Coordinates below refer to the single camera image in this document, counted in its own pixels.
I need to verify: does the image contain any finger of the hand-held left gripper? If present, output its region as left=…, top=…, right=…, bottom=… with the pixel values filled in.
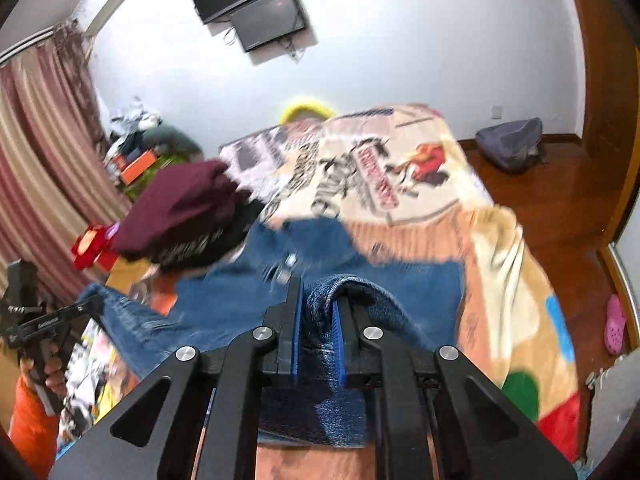
left=35, top=296, right=104, bottom=342

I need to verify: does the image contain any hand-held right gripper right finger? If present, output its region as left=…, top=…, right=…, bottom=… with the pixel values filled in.
left=331, top=300, right=581, bottom=480

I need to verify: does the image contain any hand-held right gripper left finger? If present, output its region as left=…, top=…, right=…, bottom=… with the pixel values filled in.
left=47, top=276, right=306, bottom=480

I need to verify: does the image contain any blue denim jacket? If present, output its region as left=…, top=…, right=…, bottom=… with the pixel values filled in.
left=82, top=217, right=466, bottom=448

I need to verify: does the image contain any person's left hand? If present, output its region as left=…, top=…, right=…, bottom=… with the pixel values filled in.
left=20, top=344, right=68, bottom=398

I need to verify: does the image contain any colourful cloth pile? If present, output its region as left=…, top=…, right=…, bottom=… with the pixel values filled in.
left=57, top=317, right=143, bottom=448

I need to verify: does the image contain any low wooden table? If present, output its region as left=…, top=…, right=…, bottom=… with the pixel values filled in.
left=107, top=257, right=161, bottom=291

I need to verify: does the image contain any red plush toy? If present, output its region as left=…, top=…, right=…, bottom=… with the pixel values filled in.
left=70, top=222, right=121, bottom=268

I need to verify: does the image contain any orange cloth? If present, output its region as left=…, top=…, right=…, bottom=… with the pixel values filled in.
left=150, top=280, right=181, bottom=316

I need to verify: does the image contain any folded black patterned garment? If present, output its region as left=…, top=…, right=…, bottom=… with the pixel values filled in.
left=150, top=200, right=266, bottom=271

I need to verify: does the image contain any striped red curtain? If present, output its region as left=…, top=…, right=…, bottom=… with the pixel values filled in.
left=0, top=22, right=131, bottom=311

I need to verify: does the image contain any folded maroon garment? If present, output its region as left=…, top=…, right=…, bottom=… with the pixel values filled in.
left=112, top=159, right=251, bottom=261

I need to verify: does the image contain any orange box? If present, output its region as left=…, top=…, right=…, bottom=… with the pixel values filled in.
left=120, top=150, right=158, bottom=186

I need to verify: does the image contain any printed blanket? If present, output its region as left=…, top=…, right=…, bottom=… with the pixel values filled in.
left=220, top=104, right=583, bottom=461

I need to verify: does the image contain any pile of mixed clutter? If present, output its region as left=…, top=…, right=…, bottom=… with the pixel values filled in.
left=107, top=95, right=166, bottom=161

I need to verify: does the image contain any yellow plastic object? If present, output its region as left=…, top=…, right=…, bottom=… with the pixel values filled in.
left=280, top=100, right=336, bottom=123

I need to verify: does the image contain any grey backpack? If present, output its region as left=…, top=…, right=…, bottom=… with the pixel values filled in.
left=475, top=117, right=546, bottom=175

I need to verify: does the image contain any pink clog shoe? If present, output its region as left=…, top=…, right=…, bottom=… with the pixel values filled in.
left=604, top=295, right=628, bottom=356

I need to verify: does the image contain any white plastic appliance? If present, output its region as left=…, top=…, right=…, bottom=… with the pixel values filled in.
left=585, top=352, right=640, bottom=466

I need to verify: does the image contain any white wardrobe door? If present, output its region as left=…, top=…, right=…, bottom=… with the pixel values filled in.
left=600, top=180, right=640, bottom=361

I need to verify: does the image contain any white air conditioner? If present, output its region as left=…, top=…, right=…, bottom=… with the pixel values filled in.
left=82, top=0, right=153, bottom=36

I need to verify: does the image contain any wooden door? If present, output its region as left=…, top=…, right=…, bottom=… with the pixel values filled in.
left=560, top=0, right=640, bottom=251

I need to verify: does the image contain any black monitor cable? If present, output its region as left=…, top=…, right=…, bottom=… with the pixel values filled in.
left=280, top=35, right=308, bottom=63

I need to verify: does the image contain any small black wall monitor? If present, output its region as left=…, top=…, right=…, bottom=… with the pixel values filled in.
left=230, top=0, right=307, bottom=52

